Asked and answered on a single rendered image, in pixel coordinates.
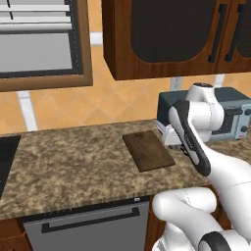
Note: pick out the grey dishwasher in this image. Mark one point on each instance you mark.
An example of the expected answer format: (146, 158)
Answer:
(98, 233)

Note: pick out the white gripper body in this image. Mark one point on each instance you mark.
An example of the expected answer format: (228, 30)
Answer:
(170, 135)

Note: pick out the black hob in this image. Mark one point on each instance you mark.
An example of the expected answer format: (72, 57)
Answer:
(7, 160)

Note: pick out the brown wooden base cupboard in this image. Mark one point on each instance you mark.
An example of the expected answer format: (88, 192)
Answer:
(153, 228)

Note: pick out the wooden framed window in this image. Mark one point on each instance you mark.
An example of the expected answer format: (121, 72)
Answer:
(39, 49)

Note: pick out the grey-blue toaster oven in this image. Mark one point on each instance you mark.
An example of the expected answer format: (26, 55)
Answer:
(233, 98)

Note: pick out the wooden cupboard door, dark panel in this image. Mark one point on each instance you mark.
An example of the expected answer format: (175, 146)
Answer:
(243, 39)
(163, 32)

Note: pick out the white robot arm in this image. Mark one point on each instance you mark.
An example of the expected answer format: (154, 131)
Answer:
(235, 183)

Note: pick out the brown wooden drawer front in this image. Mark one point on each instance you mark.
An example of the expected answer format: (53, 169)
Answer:
(11, 235)

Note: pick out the white wall socket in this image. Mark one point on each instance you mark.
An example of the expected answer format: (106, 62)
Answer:
(175, 82)

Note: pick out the dark wooden cutting board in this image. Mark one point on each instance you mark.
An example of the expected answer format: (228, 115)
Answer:
(148, 150)

